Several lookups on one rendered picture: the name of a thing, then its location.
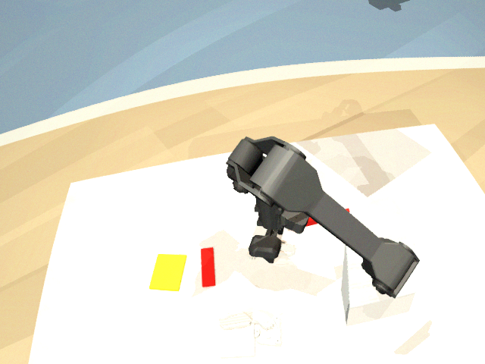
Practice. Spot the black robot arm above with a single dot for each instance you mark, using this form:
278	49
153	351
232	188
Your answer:
285	179

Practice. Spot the yellow flat rectangular plate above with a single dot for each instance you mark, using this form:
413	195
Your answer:
168	272

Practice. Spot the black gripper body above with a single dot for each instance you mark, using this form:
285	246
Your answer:
267	246

